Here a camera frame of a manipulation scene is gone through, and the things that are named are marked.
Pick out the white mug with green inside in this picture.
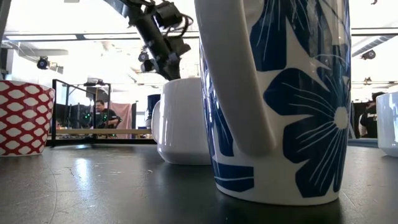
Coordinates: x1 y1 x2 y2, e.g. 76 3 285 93
151 77 216 166

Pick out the white mug with pink inside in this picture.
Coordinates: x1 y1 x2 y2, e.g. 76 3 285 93
375 91 398 158

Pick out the person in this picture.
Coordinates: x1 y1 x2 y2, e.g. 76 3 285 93
95 99 122 130
357 91 386 139

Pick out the tall white blue flower mug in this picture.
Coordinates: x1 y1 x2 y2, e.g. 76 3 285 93
193 0 353 207

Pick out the black aluminium table frame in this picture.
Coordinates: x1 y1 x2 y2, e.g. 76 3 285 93
45 138 379 149

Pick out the pink cloth partition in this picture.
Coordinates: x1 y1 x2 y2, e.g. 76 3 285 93
110 102 133 139

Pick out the wooden shelf with black posts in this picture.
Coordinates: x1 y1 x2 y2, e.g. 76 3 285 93
51 78 156 147

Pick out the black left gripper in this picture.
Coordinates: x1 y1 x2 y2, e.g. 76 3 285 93
129 9 182 81

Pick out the red white patterned mug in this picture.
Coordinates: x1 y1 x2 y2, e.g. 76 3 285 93
0 80 56 157

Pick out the black ceiling spotlight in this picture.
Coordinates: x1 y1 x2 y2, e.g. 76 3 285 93
360 49 377 60
36 55 50 71

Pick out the black table mat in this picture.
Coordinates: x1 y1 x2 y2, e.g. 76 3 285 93
0 143 398 224

